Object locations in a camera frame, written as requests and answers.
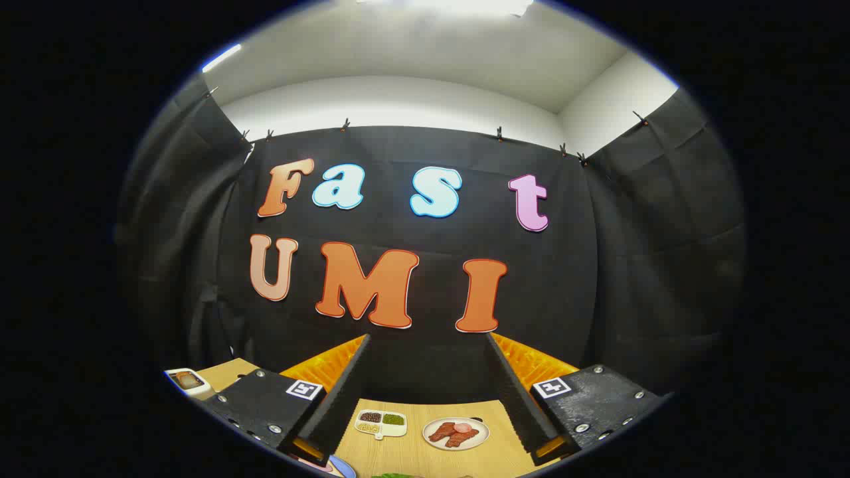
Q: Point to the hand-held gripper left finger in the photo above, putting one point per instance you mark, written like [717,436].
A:
[345,398]

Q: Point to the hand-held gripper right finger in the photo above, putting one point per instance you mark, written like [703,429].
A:
[514,398]

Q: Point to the green lettuce leaf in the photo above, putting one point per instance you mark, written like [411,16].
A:
[398,475]

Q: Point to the pile of dark red beans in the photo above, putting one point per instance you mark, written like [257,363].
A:
[370,417]

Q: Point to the pile of yellow soybeans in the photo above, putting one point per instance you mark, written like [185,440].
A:
[368,428]

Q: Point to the white oval plate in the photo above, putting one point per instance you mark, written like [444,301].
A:
[481,433]

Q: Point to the pile of green beans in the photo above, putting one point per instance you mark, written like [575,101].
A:
[393,419]

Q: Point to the white compartment dish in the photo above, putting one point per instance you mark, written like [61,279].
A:
[393,431]

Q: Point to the pink red food slice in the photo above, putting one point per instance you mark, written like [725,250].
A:
[463,429]

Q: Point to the brown cooked meat piece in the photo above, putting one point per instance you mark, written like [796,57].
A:
[441,433]
[463,439]

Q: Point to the blue round plate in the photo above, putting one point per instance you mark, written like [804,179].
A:
[344,467]

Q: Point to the white toaster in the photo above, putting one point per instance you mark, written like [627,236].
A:
[199,386]

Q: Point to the row of small black clips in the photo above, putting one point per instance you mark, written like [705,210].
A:
[499,135]

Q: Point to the ceiling light panel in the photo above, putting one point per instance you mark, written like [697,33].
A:
[222,58]
[445,5]

